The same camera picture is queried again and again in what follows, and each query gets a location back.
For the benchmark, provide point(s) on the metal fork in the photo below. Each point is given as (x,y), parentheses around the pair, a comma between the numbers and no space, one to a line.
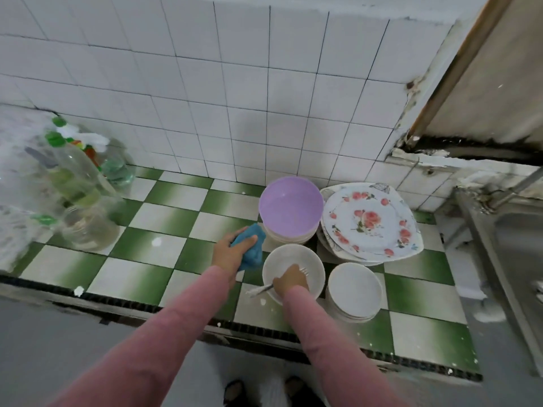
(259,290)

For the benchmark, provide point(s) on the person's leg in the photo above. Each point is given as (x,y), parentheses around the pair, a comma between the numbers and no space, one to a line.
(299,390)
(236,392)

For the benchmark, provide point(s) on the person's right leg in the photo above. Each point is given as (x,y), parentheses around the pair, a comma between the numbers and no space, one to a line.
(299,390)

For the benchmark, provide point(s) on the person's right hand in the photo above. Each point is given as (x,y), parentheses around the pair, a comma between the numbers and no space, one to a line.
(290,281)

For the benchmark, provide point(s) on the stack of white saucers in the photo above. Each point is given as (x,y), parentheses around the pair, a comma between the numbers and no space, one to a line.
(355,288)

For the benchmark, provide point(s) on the person's left forearm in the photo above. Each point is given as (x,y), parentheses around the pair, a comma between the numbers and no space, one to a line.
(144,351)

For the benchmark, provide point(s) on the purple plastic bowl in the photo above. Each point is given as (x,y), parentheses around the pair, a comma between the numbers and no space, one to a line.
(290,207)

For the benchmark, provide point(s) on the person's left hand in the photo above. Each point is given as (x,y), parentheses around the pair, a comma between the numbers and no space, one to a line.
(229,256)

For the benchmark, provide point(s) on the large clear plastic bottle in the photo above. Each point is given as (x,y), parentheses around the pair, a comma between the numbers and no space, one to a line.
(85,224)

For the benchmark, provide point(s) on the person's left leg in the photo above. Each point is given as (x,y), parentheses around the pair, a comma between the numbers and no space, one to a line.
(236,392)

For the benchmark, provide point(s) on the weathered wooden board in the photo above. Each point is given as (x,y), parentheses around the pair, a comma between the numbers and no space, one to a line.
(500,89)

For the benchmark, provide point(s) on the blue cleaning cloth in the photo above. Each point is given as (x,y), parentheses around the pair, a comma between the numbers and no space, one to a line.
(250,246)

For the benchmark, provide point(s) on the green checkered tile countertop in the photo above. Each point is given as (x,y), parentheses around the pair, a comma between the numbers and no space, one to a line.
(148,246)

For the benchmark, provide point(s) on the stainless steel sink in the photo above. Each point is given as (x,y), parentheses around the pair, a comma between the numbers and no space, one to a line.
(517,241)

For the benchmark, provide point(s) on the chrome faucet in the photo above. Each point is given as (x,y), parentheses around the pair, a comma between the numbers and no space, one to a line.
(517,186)

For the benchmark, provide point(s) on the person's right forearm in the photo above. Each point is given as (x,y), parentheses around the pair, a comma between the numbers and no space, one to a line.
(339,360)

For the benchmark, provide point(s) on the white bowl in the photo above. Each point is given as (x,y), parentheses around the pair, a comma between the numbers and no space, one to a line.
(297,254)

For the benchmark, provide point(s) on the floral plate stack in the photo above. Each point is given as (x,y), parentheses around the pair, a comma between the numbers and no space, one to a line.
(326,250)

